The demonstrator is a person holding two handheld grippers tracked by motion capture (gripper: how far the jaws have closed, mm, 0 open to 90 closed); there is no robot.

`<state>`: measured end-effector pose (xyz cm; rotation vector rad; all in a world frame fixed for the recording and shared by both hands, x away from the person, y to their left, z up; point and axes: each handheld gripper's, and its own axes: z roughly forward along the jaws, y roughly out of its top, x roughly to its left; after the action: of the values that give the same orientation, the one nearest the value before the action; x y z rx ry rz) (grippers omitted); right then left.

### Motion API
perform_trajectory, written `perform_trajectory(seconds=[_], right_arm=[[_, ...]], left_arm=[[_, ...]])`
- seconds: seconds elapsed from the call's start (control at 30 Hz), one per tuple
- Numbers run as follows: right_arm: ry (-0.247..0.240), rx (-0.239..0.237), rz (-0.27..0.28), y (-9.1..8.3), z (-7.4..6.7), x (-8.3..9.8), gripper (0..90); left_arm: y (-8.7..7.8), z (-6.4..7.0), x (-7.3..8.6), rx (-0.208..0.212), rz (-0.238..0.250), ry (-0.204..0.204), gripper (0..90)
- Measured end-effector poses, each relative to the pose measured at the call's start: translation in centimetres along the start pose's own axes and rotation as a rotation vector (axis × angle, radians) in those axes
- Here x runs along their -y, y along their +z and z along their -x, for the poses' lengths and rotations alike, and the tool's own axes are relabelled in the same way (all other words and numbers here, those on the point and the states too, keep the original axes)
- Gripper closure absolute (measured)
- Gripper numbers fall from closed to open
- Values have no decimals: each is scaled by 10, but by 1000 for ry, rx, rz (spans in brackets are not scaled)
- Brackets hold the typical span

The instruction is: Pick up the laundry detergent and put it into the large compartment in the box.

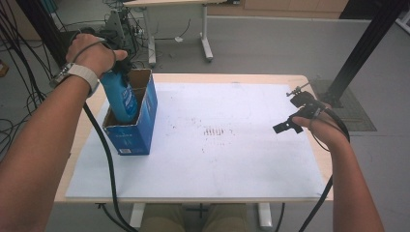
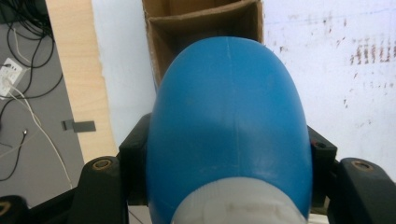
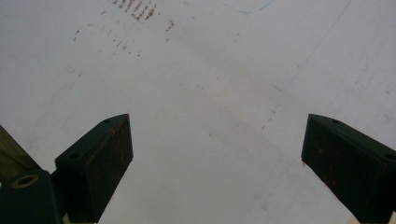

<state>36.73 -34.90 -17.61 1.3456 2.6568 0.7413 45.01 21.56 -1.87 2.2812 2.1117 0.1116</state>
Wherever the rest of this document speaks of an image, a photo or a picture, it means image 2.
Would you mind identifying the tangle of black floor cables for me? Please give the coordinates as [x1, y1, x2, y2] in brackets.
[0, 0, 64, 101]

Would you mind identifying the white power strip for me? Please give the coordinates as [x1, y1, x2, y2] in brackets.
[0, 57, 24, 101]

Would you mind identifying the thin black cable with plug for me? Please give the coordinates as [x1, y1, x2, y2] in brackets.
[0, 128, 29, 183]

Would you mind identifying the grey table bracket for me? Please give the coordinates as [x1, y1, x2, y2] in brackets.
[61, 119, 97, 133]

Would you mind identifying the blue bottle with white cap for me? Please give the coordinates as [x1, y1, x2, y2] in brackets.
[145, 35, 314, 224]

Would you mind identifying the white floor cable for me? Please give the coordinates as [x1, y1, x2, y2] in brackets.
[2, 77, 75, 189]

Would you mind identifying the white table mat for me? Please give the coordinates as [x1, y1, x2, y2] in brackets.
[91, 0, 396, 224]

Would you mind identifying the blue cardboard carton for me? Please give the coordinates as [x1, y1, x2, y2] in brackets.
[141, 0, 265, 89]

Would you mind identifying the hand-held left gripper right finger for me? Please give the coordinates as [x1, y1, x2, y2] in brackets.
[307, 125, 339, 208]

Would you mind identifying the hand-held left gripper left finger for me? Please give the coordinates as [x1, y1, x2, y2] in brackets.
[119, 112, 152, 207]

